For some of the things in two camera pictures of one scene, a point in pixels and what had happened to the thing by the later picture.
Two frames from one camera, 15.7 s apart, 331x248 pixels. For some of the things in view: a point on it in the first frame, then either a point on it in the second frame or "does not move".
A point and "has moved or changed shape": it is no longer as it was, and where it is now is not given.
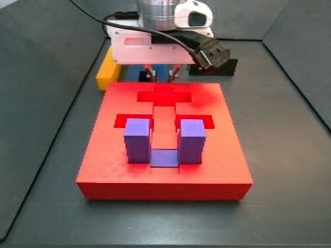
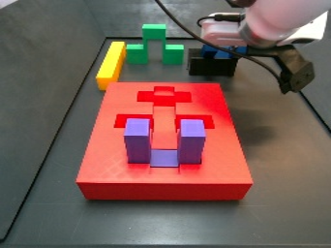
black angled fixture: (224, 69) does not move
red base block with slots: (108, 178) does not move
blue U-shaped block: (161, 72) has moved or changed shape
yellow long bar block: (108, 72) does not move
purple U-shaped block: (190, 146) does not move
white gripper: (132, 47) -> (222, 32)
